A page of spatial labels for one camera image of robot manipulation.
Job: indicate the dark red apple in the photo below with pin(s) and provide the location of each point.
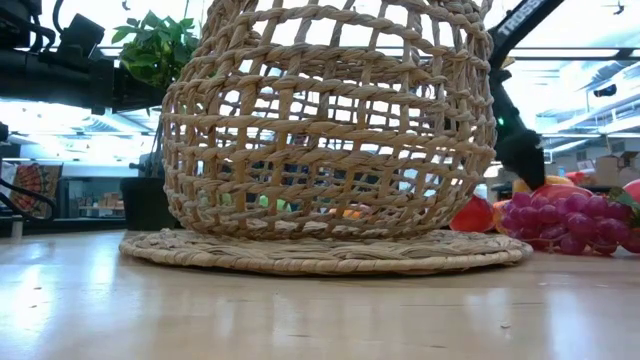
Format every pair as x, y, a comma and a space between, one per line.
472, 217

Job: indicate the green potted plant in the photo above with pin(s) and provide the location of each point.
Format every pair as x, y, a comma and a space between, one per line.
155, 50

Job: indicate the green pear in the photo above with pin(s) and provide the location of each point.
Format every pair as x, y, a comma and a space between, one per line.
226, 198

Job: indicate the orange patterned wall picture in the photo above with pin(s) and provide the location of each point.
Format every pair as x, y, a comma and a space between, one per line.
35, 190

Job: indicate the woven wicker basket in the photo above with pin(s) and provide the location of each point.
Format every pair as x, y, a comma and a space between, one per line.
300, 231

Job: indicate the green cucumber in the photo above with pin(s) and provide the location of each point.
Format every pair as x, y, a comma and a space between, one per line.
267, 202

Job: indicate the black ceiling fixture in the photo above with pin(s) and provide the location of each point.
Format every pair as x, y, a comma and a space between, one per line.
605, 91

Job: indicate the purple grape bunch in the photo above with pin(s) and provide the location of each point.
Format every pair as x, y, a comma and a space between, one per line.
575, 220

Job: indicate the round woven seagrass mat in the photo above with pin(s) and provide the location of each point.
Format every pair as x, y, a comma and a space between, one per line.
320, 260

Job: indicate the dark shelf unit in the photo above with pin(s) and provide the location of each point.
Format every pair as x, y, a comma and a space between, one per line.
90, 200

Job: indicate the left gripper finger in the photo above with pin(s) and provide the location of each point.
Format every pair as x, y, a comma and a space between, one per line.
140, 100

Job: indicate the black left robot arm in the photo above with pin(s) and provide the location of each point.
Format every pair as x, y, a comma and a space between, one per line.
15, 75

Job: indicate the orange fruit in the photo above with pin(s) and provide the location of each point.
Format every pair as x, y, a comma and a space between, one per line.
499, 216

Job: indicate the cardboard box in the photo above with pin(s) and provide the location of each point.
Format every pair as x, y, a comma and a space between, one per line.
607, 172
631, 167

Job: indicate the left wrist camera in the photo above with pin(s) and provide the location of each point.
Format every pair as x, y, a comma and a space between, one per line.
82, 35

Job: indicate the grey metal post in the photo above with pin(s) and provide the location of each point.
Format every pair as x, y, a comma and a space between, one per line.
17, 229

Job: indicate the red background object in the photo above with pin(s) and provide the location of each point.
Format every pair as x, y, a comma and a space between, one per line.
577, 177

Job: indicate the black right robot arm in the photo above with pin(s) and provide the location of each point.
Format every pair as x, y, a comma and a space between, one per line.
525, 17

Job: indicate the black aluminium table frame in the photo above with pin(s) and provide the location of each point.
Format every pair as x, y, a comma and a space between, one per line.
75, 226

